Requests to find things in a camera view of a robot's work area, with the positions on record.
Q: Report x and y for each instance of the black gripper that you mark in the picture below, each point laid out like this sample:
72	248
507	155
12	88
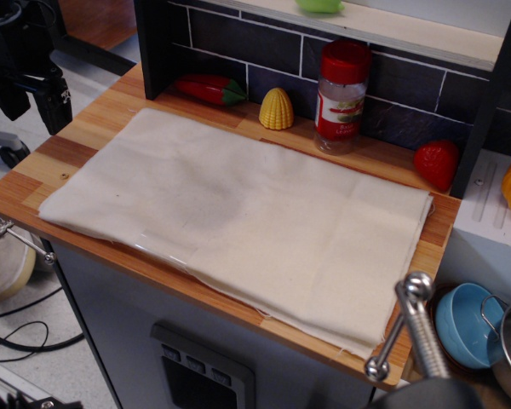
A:
25	49

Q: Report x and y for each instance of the cream white cloth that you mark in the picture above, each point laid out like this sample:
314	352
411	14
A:
311	243

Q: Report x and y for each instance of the red toy chili pepper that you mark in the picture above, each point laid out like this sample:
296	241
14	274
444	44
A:
214	89

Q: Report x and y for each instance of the yellow toy corn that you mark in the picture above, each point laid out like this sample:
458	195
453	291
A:
276	111

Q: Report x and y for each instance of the grey toy oven cabinet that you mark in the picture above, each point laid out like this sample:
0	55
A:
157	350

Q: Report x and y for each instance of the green toy vegetable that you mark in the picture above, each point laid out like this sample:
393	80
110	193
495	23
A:
321	6

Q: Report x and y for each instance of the red-lidded spice jar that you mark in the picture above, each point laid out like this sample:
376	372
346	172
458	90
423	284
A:
340	102

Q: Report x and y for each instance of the dark tiled shelf backsplash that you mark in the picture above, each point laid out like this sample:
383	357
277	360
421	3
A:
406	82

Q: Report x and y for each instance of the red toy strawberry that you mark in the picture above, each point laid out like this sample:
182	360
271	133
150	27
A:
437	162

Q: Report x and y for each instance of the white sink drainboard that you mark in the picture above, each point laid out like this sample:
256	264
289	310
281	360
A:
484	211

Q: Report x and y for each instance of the blue plastic bowl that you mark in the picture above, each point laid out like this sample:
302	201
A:
466	319

